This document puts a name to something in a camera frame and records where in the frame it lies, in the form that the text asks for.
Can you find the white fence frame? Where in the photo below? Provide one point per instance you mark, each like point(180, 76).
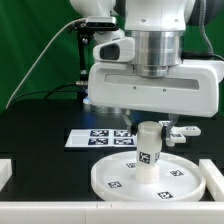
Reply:
point(206, 212)

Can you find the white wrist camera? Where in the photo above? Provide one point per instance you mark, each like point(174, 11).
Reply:
point(120, 50)

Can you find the white round table top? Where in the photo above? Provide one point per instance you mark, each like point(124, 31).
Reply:
point(118, 178)

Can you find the white fiducial marker sheet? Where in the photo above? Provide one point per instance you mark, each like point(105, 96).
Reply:
point(96, 138)

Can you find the white cross-shaped table base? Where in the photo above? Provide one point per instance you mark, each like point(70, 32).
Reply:
point(178, 135)

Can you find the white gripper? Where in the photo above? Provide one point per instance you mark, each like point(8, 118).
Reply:
point(191, 88)

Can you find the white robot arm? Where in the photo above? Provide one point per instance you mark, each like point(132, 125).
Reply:
point(139, 62)

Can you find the black camera stand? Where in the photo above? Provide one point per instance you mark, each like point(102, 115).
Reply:
point(85, 29)

